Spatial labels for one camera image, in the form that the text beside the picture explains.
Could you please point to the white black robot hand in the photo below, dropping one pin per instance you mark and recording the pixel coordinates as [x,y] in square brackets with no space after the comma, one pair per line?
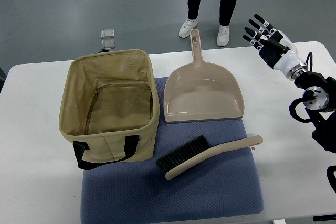
[275,48]

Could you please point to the blue grey cushion mat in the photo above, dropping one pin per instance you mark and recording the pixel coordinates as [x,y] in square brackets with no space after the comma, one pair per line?
[138,192]

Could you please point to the upper metal floor plate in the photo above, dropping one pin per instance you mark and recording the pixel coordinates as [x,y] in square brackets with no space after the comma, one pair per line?
[107,33]

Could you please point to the yellow canvas bag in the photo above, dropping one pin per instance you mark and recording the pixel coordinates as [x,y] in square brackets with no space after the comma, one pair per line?
[110,108]

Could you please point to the pink plastic dustpan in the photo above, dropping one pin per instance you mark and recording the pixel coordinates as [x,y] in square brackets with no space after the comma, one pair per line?
[201,91]

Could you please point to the pink hand broom black bristles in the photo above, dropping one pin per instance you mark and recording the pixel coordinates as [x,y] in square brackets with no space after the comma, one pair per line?
[198,150]

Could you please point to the standing person dark trousers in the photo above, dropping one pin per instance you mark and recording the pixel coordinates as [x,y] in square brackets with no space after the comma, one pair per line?
[225,12]

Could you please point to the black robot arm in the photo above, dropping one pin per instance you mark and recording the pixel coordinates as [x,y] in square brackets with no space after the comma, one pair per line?
[319,102]

